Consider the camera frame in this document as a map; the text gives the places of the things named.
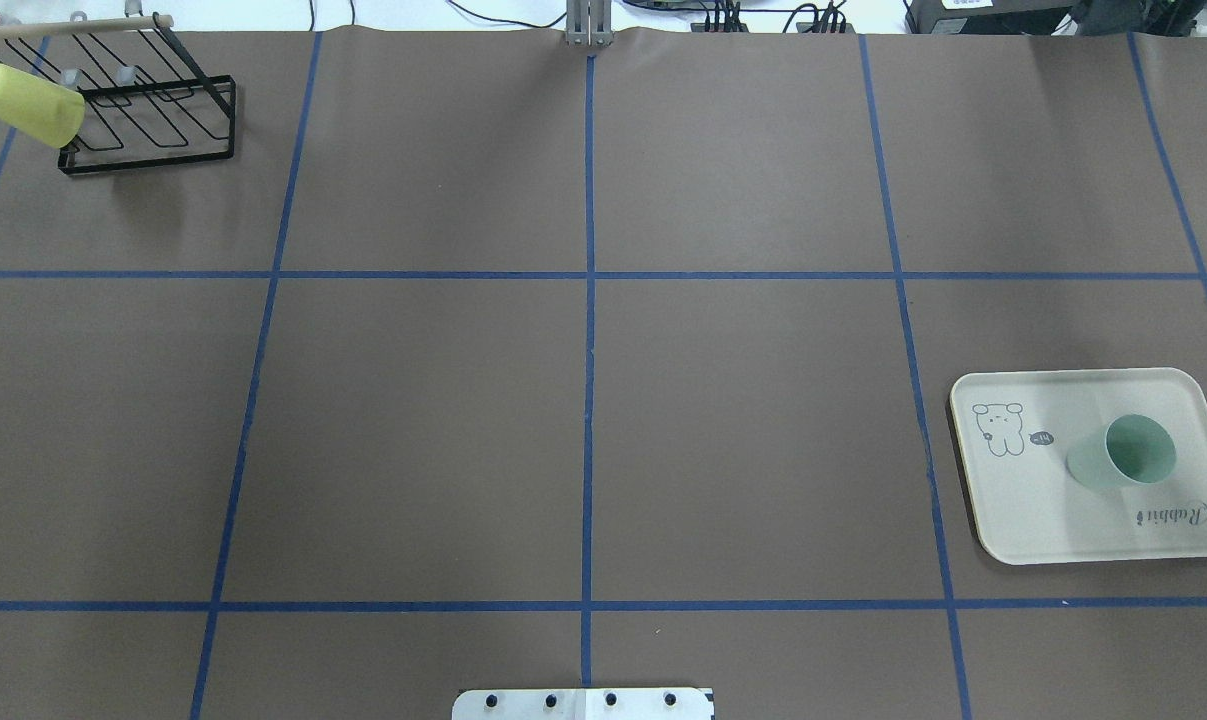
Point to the yellow plastic cup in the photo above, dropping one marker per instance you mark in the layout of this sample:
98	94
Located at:
37	107

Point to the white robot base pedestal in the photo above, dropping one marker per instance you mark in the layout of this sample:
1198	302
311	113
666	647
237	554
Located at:
586	703

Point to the cream rabbit serving tray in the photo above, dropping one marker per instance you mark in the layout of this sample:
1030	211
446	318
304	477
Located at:
1013	431

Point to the black orange power strip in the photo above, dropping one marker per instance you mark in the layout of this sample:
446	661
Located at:
804	18

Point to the pale green plastic cup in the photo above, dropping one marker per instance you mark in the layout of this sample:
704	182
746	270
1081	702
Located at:
1132	450

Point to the aluminium frame post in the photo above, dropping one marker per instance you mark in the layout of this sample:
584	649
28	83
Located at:
588	23

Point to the black wire cup rack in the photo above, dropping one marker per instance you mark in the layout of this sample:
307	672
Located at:
146	102

